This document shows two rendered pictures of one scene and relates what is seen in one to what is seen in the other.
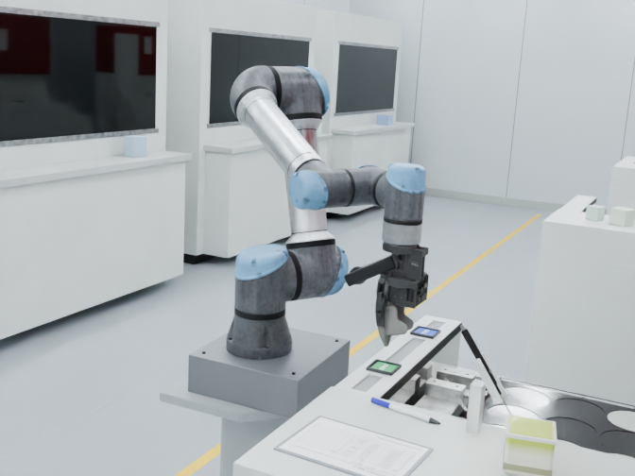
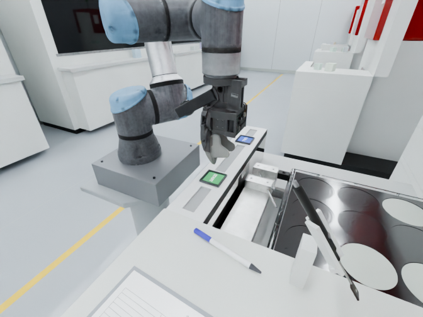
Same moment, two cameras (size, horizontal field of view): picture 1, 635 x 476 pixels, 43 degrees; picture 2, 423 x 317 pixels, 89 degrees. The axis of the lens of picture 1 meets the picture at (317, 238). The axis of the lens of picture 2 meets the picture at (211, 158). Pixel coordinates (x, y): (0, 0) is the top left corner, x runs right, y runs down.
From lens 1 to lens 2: 1.13 m
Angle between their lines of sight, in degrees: 18
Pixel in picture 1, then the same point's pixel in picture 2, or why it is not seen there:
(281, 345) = (150, 155)
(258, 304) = (128, 129)
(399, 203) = (214, 25)
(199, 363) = (98, 168)
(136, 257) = not seen: hidden behind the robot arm
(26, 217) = (93, 83)
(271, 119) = not seen: outside the picture
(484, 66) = (265, 20)
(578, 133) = (297, 44)
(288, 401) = (152, 196)
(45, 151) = (99, 56)
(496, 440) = (328, 304)
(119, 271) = not seen: hidden behind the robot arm
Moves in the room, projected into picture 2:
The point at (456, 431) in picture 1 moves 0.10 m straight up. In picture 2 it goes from (279, 284) to (292, 241)
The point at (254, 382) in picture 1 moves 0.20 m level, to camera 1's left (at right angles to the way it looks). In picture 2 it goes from (130, 182) to (68, 182)
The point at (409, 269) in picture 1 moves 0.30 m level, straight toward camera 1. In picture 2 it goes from (229, 100) to (206, 204)
